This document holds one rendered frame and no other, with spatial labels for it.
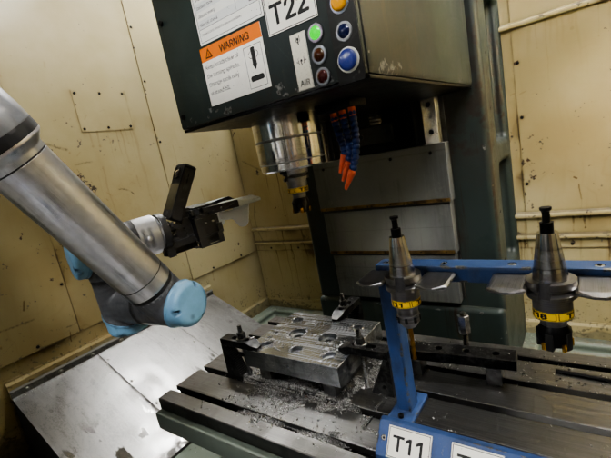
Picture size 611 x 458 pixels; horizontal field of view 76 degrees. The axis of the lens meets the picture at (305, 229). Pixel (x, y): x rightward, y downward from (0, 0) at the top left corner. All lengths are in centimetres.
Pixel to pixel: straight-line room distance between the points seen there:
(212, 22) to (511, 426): 92
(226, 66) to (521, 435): 85
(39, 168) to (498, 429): 84
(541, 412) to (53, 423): 138
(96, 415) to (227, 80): 119
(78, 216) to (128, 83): 142
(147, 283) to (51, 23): 140
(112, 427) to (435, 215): 124
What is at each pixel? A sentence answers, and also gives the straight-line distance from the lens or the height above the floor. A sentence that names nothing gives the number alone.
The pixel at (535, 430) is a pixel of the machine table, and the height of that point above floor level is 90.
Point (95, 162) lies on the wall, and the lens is 178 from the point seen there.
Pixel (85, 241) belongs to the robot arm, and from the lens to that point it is 58.
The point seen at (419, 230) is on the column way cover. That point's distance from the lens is 131.
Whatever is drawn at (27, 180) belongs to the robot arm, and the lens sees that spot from 55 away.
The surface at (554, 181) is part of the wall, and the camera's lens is 160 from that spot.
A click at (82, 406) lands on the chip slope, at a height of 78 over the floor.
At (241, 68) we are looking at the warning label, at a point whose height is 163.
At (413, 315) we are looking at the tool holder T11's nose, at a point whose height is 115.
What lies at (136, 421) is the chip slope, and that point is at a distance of 155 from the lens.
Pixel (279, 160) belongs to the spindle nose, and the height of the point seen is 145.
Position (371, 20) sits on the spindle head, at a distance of 66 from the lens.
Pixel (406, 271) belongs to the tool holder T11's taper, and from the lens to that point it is 68.
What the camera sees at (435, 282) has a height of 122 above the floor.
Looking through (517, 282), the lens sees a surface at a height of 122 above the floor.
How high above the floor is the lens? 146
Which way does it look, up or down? 11 degrees down
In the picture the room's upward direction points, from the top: 11 degrees counter-clockwise
